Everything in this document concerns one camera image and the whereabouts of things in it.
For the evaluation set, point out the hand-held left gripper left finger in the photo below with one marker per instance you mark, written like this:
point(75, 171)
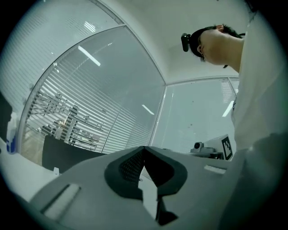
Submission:
point(78, 202)

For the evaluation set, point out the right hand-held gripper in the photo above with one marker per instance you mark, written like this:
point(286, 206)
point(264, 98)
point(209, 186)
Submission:
point(227, 147)

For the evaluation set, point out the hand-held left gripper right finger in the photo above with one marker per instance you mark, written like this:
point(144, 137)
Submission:
point(198, 179)

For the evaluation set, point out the person's white shirt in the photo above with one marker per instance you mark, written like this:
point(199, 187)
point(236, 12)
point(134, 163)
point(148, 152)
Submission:
point(258, 89)

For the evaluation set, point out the white spray bottle blue label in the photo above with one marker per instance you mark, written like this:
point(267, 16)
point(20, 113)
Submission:
point(11, 143)

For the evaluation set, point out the person's head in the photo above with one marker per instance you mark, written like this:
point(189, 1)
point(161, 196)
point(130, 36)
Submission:
point(218, 49)

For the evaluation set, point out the white divider bracket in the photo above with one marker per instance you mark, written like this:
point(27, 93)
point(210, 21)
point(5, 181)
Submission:
point(56, 170)

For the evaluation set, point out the black head-mounted camera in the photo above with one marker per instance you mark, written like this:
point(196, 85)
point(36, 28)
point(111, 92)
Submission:
point(185, 43)

